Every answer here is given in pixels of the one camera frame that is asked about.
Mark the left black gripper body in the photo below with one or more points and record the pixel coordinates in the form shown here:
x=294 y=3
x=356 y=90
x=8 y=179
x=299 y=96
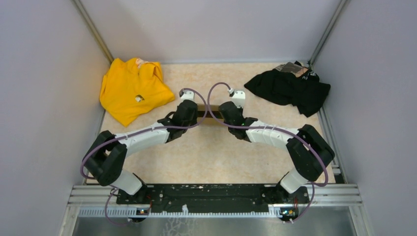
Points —
x=193 y=122

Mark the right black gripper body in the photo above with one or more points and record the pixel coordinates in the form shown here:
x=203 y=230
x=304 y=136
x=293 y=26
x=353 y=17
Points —
x=240 y=110

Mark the brown cardboard box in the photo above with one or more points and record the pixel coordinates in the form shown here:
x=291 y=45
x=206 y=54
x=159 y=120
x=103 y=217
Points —
x=205 y=117

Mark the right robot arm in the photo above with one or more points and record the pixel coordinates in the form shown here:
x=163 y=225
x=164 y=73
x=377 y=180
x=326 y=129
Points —
x=308 y=150

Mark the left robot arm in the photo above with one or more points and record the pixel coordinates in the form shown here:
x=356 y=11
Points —
x=105 y=158

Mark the yellow shirt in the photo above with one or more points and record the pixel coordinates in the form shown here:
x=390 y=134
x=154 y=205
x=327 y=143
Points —
x=132 y=88

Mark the black shirt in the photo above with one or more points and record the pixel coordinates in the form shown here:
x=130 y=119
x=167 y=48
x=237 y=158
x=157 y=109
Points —
x=291 y=83

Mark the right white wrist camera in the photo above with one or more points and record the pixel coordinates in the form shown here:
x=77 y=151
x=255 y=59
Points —
x=238 y=97

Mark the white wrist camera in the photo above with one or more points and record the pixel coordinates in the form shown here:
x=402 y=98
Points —
x=187 y=95
x=238 y=97

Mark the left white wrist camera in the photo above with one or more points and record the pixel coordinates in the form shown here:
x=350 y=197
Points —
x=187 y=95

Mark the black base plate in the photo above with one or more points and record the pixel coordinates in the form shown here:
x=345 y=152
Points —
x=212 y=198

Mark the aluminium frame rail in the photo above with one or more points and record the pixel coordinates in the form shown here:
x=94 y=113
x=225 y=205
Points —
x=95 y=200

